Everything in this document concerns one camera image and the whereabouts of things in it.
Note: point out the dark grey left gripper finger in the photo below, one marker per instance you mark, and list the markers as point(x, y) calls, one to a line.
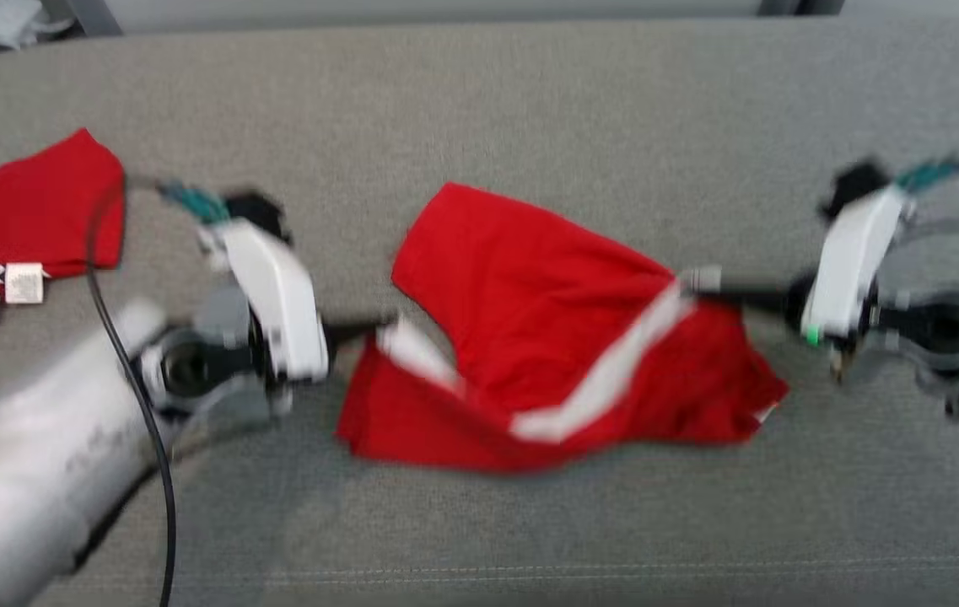
point(361, 336)
point(361, 324)

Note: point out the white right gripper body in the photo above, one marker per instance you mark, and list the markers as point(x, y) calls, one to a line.
point(846, 270)

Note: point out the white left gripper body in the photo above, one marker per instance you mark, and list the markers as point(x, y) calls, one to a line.
point(277, 295)

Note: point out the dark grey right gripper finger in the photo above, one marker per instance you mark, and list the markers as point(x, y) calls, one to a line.
point(749, 301)
point(703, 276)

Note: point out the red shorts with white stripe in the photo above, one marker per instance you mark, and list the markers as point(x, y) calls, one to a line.
point(530, 303)

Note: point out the red white printed t-shirt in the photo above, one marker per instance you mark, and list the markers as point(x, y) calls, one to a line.
point(40, 211)

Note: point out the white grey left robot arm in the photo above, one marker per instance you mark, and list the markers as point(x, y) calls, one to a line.
point(24, 472)

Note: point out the grey fabric sofa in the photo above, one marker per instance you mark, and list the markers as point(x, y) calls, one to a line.
point(530, 101)

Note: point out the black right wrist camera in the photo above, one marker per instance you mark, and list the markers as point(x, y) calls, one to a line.
point(854, 185)

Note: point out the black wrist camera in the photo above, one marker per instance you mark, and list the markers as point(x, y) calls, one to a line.
point(854, 185)
point(255, 211)

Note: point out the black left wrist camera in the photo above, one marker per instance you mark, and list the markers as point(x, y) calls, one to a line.
point(255, 211)

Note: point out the grey metal post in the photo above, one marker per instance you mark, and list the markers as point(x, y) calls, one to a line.
point(800, 7)

